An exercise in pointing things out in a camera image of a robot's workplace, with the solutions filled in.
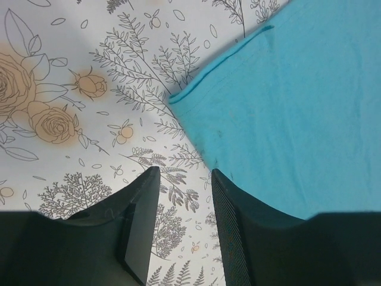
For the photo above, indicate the teal t shirt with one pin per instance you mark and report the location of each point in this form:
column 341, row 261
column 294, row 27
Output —
column 291, row 114

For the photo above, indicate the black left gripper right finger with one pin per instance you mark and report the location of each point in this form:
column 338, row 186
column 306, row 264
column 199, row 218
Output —
column 263, row 246

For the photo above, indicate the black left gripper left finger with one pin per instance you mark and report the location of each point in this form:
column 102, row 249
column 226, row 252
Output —
column 109, row 243

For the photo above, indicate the floral table cloth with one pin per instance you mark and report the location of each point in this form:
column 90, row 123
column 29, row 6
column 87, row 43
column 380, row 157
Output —
column 84, row 111

